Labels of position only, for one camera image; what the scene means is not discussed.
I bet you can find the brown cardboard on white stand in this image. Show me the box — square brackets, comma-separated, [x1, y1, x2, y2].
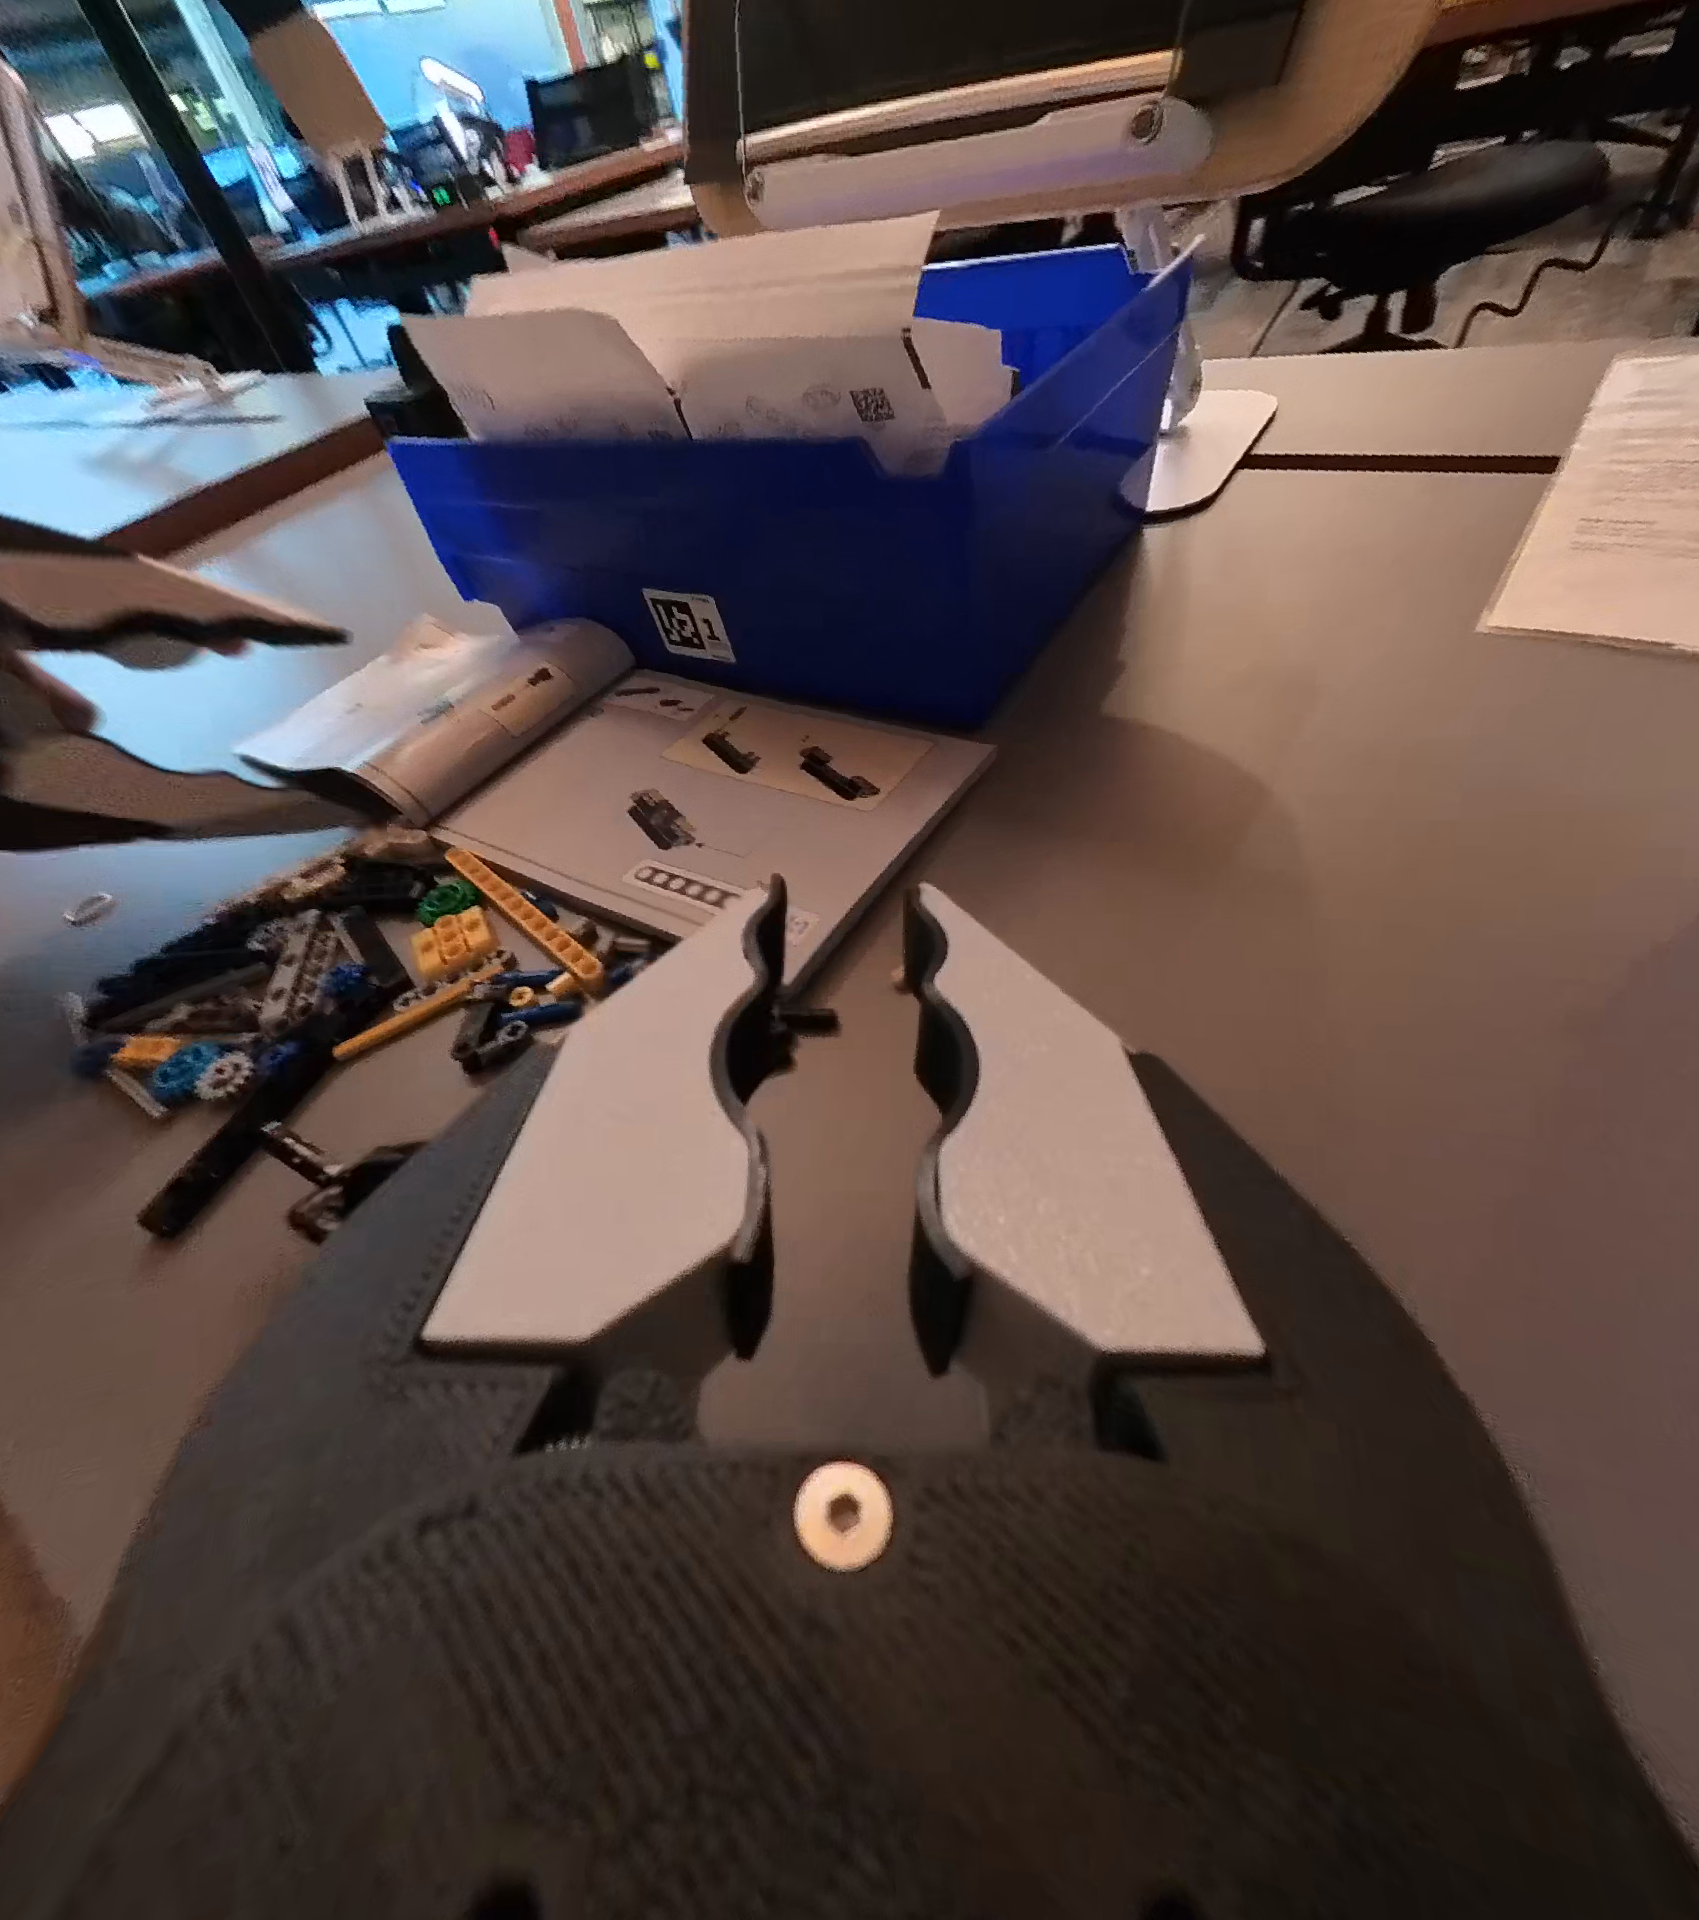
[249, 0, 411, 230]

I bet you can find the lego instruction booklet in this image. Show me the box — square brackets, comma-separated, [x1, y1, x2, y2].
[237, 614, 997, 996]

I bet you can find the grey office desk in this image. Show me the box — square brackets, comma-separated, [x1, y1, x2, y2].
[0, 366, 407, 560]

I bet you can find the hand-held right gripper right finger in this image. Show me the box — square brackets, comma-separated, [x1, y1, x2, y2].
[905, 884, 1267, 1379]

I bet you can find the brown wooden desk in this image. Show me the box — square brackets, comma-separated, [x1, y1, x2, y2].
[99, 131, 701, 301]

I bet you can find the printed white paper sheet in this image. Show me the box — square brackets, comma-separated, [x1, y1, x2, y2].
[1479, 352, 1699, 671]

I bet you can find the pile of white paper bags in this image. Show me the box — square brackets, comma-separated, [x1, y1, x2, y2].
[405, 209, 1019, 477]

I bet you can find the black cable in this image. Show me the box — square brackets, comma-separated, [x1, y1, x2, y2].
[1449, 239, 1593, 354]

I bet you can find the white printed board on stand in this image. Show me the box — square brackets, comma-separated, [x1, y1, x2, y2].
[0, 0, 265, 418]

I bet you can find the blue plastic bin with papers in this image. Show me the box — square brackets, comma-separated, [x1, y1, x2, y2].
[383, 245, 1195, 734]

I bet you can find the black metal post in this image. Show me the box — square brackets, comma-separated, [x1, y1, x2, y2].
[75, 0, 329, 378]

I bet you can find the pile of lego pieces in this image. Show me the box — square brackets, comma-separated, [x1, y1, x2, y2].
[69, 832, 839, 1247]

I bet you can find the black background monitor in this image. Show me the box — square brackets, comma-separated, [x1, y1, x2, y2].
[525, 65, 665, 169]

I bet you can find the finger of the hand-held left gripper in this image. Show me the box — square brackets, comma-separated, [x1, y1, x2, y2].
[0, 541, 351, 671]
[0, 659, 363, 845]

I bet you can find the black office chair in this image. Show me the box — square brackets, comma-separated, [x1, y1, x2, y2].
[1227, 138, 1614, 354]

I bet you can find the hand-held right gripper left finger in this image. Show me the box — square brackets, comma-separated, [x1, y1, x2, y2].
[421, 874, 791, 1370]

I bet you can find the computer monitor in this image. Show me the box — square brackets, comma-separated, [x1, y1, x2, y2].
[681, 0, 1443, 245]

